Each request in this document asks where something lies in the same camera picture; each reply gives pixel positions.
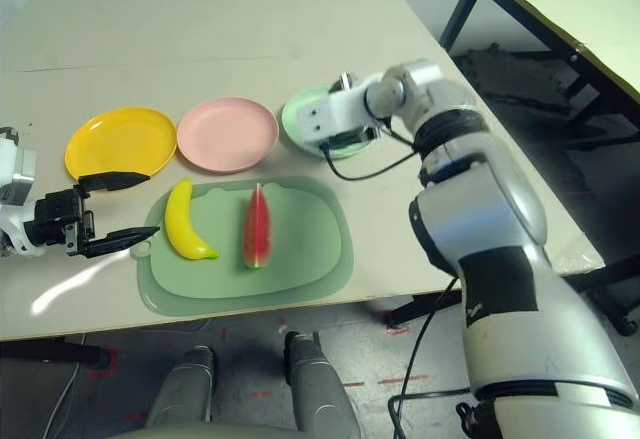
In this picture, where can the green cutting board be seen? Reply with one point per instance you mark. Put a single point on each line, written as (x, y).
(300, 239)

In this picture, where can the pink plastic plate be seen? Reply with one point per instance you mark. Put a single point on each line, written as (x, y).
(227, 134)

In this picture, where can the mint green plastic plate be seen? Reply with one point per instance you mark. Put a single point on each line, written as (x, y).
(294, 115)

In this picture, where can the yellow plastic plate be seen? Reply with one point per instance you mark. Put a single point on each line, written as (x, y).
(120, 141)

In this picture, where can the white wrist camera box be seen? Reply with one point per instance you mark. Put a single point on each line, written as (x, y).
(15, 159)
(330, 114)

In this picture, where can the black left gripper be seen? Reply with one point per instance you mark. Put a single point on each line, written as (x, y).
(55, 219)

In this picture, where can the grey robot torso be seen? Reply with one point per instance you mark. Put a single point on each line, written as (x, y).
(200, 431)

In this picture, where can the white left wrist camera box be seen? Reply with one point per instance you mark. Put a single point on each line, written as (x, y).
(15, 159)

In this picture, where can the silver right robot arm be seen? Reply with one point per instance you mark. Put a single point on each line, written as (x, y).
(500, 239)

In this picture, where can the yellow toy banana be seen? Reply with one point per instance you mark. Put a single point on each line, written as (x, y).
(180, 224)

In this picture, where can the grey robot leg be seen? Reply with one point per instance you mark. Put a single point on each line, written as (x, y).
(320, 384)
(185, 384)

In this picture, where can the grey right robot leg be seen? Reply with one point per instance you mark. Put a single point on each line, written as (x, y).
(320, 384)

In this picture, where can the black-framed side table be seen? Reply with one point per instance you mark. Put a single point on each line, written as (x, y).
(575, 4)

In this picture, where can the black table foot bar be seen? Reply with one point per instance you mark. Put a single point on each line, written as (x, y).
(50, 352)
(425, 309)

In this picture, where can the grey left robot leg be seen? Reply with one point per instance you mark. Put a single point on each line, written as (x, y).
(185, 384)

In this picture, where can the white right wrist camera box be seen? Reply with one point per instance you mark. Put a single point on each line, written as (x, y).
(330, 114)

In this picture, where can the toy watermelon slice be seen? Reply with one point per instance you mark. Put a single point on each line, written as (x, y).
(257, 234)

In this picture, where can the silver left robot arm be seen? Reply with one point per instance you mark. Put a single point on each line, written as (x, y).
(10, 239)

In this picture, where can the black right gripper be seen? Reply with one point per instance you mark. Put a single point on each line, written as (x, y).
(350, 138)

